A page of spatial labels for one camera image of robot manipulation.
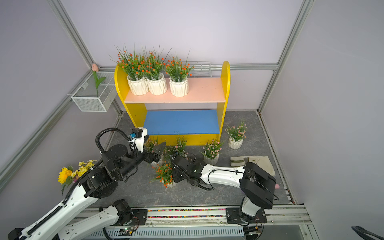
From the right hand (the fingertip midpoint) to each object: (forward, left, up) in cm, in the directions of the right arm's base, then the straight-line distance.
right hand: (173, 172), depth 81 cm
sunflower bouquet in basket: (-7, +43, +17) cm, 47 cm away
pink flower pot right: (+9, -21, +7) cm, 24 cm away
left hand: (+4, +4, +25) cm, 26 cm away
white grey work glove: (+10, -55, -8) cm, 56 cm away
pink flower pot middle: (+11, -4, +8) cm, 14 cm away
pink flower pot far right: (+22, -38, +5) cm, 44 cm away
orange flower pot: (-4, +3, +7) cm, 8 cm away
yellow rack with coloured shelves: (+37, -13, +4) cm, 39 cm away
